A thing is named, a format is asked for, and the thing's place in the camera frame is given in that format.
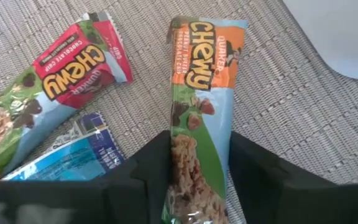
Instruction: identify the orange Chewy granola bar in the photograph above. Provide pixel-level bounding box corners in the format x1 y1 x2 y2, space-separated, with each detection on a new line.
162 15 249 224

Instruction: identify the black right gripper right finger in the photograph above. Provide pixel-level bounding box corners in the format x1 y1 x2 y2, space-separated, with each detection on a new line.
229 131 358 224

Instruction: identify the grey woven placemat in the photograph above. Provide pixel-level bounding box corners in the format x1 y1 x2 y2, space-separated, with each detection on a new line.
0 0 358 224

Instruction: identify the red Chewy granola bar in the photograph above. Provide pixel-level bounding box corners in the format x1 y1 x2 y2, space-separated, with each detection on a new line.
0 11 134 182

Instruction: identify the white plastic bin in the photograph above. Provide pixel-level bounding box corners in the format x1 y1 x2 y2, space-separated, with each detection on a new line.
283 0 358 80

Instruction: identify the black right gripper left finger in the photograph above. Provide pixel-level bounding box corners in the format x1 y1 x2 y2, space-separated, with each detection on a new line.
0 130 172 224

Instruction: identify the blue granola bar wrapper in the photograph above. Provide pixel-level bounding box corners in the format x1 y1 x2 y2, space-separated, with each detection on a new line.
1 111 126 182

